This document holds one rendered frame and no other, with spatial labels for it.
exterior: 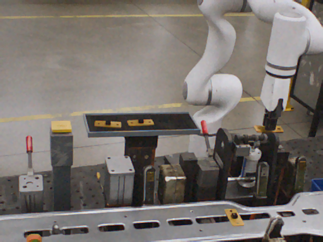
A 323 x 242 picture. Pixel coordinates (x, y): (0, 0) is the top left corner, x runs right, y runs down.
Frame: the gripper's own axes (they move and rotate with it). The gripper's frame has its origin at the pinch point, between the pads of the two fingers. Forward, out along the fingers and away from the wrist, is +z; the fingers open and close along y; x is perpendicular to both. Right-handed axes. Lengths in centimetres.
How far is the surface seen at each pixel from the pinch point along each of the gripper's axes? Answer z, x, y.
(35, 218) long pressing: 29, -67, 8
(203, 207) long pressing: 29.5, -16.6, 1.5
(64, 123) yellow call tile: 13, -60, -21
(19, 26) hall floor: 132, -144, -495
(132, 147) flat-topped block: 20.4, -38.1, -18.8
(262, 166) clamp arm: 20.5, 3.7, -8.5
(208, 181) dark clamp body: 26.5, -13.7, -8.1
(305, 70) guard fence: 91, 128, -281
